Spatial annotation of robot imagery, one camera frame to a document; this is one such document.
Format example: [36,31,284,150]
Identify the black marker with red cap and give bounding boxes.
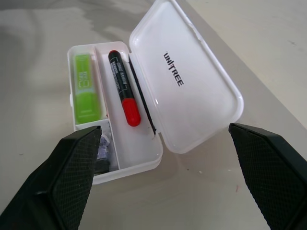
[107,49,141,127]

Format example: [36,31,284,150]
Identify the white plastic Unitree pencil case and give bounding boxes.
[67,0,245,186]

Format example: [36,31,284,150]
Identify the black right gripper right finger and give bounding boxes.
[228,123,307,230]

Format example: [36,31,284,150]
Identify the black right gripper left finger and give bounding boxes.
[0,126,103,230]

